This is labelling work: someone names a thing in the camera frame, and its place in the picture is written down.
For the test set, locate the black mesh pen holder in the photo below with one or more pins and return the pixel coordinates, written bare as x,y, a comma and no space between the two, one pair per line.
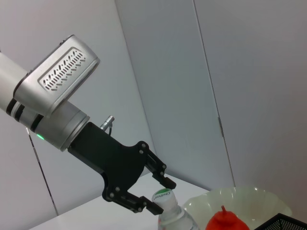
285,222

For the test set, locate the clear green-label water bottle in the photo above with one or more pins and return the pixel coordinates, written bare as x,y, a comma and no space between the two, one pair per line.
172,215

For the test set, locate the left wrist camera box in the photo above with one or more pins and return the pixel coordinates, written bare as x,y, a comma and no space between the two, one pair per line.
67,69

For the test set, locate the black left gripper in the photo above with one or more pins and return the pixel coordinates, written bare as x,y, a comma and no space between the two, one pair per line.
115,163

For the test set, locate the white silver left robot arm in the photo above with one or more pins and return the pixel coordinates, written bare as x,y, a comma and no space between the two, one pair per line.
55,127

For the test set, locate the pale green glass fruit plate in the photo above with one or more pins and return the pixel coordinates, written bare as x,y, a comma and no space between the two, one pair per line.
259,198

